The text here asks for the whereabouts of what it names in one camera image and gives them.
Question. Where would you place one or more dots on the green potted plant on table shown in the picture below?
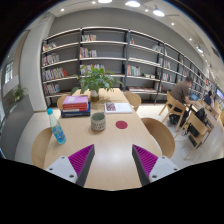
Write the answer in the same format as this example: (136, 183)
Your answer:
(93, 79)

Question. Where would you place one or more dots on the wooden chair near right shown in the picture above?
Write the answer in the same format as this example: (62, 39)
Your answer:
(162, 135)

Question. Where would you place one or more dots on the clear water bottle blue label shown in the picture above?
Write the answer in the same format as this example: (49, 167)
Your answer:
(56, 127)

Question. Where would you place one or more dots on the wooden folding chair with bag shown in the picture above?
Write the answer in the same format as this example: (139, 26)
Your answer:
(200, 127)

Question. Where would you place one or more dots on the small plant by window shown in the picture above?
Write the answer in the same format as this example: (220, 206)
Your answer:
(18, 93)

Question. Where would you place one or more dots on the grey wall bookshelf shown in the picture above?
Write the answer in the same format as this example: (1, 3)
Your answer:
(141, 63)

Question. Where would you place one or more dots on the wooden chair far left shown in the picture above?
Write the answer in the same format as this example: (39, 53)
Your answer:
(60, 102)

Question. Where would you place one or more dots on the wooden folding chair under person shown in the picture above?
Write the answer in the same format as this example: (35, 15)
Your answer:
(174, 107)

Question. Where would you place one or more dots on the wooden chair near left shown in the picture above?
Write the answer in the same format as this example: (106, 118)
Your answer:
(39, 147)

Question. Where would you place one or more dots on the pink top book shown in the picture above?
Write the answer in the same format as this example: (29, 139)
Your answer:
(76, 100)

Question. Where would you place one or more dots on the red middle book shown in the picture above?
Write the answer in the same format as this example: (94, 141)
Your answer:
(80, 107)

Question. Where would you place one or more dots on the white book with patterned cover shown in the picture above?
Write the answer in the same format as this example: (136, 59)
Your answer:
(117, 108)

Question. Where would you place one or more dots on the seated person in brown shirt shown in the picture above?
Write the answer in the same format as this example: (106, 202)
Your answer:
(180, 92)

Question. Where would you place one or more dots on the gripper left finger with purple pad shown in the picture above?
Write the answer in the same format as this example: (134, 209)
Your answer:
(74, 168)

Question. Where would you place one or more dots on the dark blue bottom book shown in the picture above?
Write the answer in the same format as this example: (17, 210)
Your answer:
(77, 113)

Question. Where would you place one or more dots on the grey-green ceramic mug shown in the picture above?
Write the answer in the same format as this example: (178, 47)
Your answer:
(98, 121)

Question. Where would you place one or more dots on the wooden chair far right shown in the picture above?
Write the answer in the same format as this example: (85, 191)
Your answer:
(133, 99)

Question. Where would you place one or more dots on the red round coaster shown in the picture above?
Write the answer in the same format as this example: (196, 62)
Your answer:
(121, 124)

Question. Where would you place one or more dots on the black backpack on chair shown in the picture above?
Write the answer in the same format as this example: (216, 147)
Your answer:
(201, 115)

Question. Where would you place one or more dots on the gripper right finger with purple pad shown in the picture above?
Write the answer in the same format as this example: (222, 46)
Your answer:
(151, 167)

